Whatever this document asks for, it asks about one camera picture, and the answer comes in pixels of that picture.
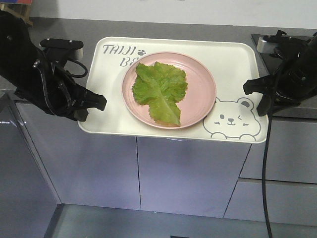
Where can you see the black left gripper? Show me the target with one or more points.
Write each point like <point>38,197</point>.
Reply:
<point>46,84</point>

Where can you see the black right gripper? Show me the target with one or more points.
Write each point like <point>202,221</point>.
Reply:
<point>287,87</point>

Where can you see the pink round plate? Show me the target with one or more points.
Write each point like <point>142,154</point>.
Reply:
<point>200,95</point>

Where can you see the green lettuce leaf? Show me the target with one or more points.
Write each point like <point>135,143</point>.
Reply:
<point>160,86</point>

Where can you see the cream bear serving tray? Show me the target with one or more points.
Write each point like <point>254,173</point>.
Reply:
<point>233,118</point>

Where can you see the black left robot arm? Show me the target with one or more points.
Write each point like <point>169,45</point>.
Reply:
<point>15,42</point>

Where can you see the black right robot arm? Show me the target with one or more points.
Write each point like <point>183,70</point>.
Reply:
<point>295,78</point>

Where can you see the grey lower cabinet doors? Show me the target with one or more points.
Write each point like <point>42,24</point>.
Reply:
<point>49,159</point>

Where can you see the wooden folding stand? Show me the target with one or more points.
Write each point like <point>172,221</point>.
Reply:
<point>19,9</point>

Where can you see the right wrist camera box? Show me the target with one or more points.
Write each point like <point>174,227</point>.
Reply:
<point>267,43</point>

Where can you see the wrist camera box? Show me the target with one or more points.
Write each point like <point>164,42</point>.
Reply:
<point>56,49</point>
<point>267,43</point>

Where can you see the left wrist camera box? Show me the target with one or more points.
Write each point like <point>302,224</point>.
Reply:
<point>56,49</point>

